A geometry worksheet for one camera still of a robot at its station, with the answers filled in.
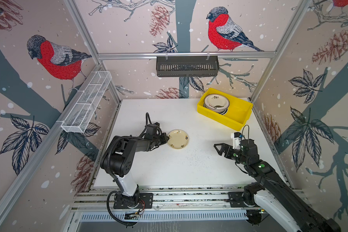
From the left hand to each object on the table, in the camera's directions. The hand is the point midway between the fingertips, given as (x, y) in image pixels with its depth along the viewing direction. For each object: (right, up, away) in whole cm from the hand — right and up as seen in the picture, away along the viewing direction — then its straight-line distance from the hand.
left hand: (171, 135), depth 96 cm
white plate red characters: (+38, +18, +10) cm, 43 cm away
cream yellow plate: (+5, -3, +2) cm, 6 cm away
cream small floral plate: (+36, +24, +17) cm, 46 cm away
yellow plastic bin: (+51, +14, +12) cm, 54 cm away
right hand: (+29, -3, -15) cm, 32 cm away
